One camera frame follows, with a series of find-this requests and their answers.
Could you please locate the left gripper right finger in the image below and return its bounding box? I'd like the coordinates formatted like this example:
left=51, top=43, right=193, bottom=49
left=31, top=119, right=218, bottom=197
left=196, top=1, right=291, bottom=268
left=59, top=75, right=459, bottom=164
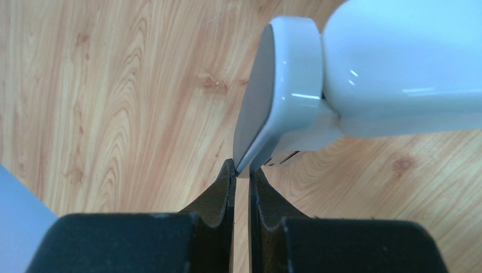
left=248, top=170, right=447, bottom=272

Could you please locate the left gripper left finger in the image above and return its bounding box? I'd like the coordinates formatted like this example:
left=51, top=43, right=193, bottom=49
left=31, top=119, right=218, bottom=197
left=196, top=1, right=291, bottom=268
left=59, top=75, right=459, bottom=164
left=27, top=159, right=236, bottom=272

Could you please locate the white stapler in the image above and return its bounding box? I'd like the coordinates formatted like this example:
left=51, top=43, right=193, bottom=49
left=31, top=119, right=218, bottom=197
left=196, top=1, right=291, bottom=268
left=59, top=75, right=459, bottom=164
left=233, top=1, right=481, bottom=178

